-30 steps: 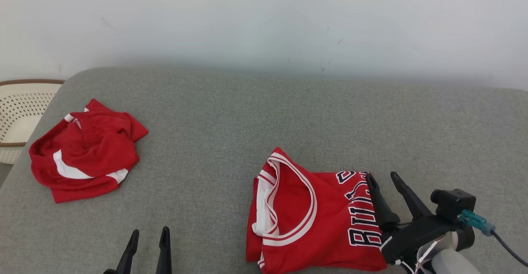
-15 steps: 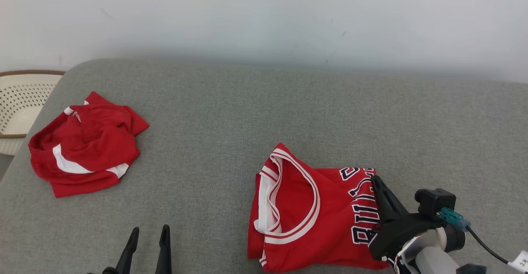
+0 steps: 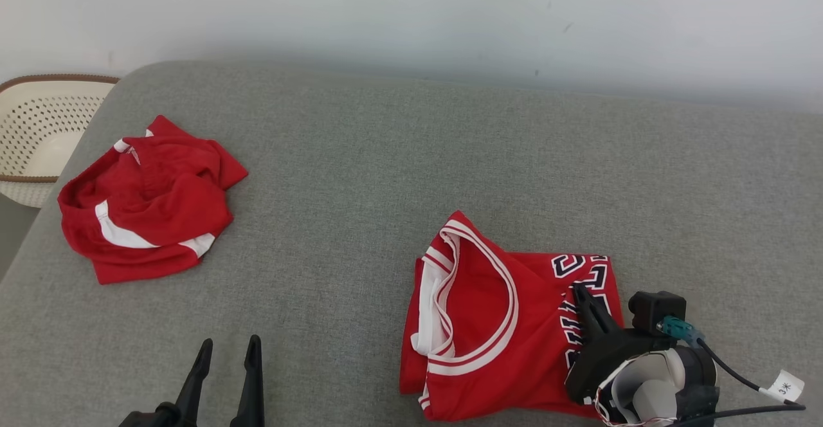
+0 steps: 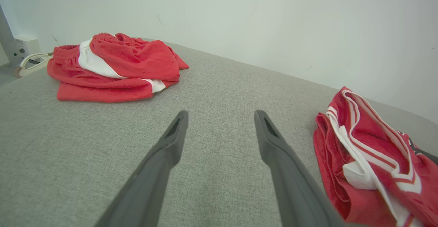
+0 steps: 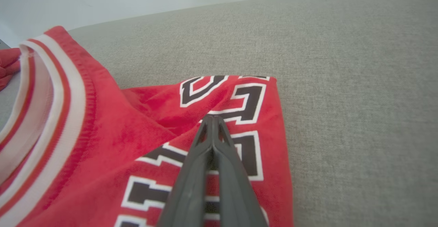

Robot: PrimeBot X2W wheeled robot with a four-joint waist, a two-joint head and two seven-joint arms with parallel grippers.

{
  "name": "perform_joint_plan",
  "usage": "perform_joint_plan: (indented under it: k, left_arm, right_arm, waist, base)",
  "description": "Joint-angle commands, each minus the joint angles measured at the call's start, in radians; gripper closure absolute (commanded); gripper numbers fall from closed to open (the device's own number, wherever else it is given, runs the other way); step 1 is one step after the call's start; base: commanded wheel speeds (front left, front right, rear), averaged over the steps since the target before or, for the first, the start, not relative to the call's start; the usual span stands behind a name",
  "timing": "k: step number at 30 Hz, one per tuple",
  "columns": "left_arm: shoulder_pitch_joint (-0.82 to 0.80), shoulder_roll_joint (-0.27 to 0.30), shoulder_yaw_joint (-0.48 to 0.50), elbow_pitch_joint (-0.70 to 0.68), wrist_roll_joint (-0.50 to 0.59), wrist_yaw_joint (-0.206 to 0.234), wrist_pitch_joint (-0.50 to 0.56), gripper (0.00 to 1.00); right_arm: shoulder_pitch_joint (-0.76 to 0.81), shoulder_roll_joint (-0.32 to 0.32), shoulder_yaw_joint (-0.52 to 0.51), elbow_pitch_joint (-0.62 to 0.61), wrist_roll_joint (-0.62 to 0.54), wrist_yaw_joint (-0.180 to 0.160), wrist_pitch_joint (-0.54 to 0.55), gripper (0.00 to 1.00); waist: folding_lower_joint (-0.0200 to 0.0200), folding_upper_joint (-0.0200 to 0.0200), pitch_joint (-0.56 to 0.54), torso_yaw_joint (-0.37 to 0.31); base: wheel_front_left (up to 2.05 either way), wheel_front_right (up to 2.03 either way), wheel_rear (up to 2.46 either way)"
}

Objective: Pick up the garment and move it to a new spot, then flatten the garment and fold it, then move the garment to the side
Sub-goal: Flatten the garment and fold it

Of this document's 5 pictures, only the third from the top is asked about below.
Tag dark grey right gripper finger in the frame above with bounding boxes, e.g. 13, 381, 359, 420
571, 284, 604, 345
582, 291, 623, 338

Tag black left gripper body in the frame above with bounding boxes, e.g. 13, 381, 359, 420
118, 403, 195, 427

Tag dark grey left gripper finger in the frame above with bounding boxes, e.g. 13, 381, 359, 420
230, 334, 266, 427
175, 339, 213, 425

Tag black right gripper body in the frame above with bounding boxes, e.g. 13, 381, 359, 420
565, 327, 677, 406

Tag red basketball jersey white trim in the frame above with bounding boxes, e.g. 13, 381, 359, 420
399, 211, 626, 422

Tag red shorts white side stripe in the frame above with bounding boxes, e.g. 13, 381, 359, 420
57, 115, 249, 285

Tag cream perforated laundry basket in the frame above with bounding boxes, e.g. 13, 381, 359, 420
0, 74, 121, 208

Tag thin red white wires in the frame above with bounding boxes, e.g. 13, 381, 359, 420
593, 376, 679, 427

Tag black cable with teal connector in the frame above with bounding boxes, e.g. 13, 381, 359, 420
657, 316, 806, 427

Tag white cable label tag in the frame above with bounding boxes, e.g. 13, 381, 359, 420
759, 370, 806, 403

